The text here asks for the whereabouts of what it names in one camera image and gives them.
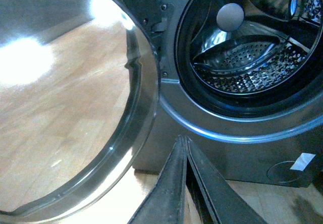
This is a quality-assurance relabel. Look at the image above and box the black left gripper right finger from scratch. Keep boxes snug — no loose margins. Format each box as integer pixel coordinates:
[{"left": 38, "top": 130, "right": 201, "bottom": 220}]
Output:
[{"left": 184, "top": 137, "right": 266, "bottom": 223}]

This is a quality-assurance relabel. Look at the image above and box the round washing machine door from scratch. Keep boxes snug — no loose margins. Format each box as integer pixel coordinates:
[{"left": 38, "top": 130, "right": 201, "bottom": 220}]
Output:
[{"left": 1, "top": 0, "right": 161, "bottom": 223}]

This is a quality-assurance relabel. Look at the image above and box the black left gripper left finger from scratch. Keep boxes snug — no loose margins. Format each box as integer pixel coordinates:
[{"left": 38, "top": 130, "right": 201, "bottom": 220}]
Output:
[{"left": 129, "top": 136, "right": 187, "bottom": 224}]

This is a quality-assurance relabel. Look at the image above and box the white tape on washer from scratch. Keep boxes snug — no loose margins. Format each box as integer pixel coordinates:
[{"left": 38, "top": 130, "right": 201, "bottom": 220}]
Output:
[{"left": 290, "top": 153, "right": 316, "bottom": 171}]

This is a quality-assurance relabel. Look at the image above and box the grey front-load washing machine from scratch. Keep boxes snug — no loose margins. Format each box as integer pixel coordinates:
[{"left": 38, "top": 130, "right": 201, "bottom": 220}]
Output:
[{"left": 122, "top": 0, "right": 322, "bottom": 186}]

